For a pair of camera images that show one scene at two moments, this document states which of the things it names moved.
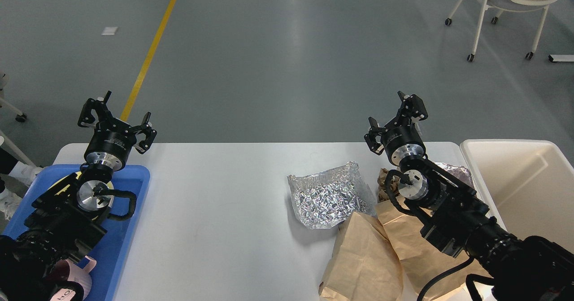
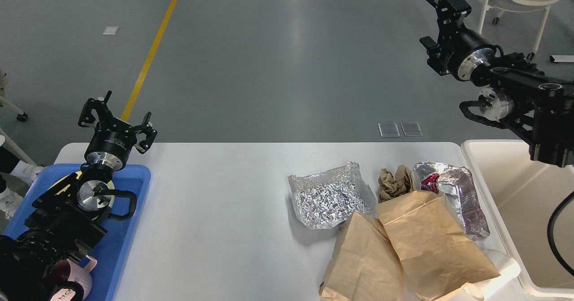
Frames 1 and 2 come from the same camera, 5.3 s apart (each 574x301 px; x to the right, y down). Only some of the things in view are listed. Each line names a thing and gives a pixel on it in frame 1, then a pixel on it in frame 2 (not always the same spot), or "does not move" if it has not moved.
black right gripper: (402, 140) -> (466, 49)
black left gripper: (111, 143) does not move
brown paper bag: (364, 266) does not move
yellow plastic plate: (65, 187) does not move
